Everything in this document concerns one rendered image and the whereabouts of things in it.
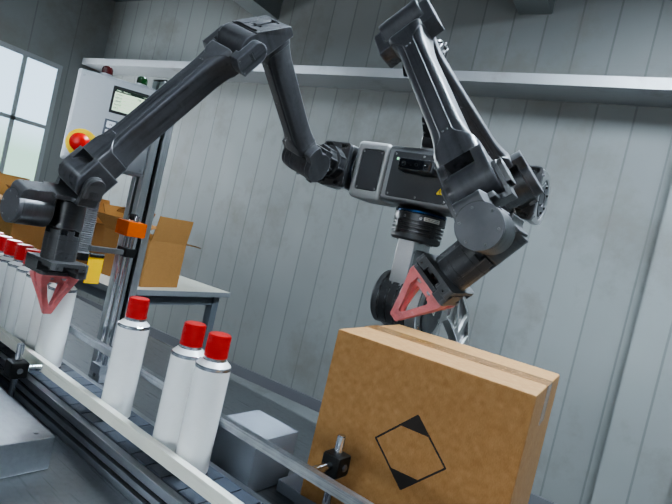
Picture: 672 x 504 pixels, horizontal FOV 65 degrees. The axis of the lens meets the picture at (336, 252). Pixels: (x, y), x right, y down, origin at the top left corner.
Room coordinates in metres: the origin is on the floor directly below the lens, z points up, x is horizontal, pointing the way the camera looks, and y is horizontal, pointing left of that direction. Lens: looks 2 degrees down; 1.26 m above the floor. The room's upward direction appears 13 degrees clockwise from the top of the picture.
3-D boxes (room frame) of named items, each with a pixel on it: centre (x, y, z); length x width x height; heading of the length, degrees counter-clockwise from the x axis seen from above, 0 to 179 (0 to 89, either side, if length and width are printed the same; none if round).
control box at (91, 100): (1.14, 0.53, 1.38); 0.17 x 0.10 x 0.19; 108
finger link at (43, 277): (0.93, 0.48, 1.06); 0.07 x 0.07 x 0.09; 54
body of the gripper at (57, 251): (0.92, 0.48, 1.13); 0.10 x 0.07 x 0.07; 54
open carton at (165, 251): (2.85, 1.03, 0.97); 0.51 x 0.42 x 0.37; 154
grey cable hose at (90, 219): (1.19, 0.56, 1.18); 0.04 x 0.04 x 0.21
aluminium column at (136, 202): (1.15, 0.44, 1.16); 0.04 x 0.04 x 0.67; 53
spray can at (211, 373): (0.74, 0.13, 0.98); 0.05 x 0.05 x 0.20
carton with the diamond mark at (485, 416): (0.84, -0.22, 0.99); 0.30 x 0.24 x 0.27; 60
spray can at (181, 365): (0.77, 0.18, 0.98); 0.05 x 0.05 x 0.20
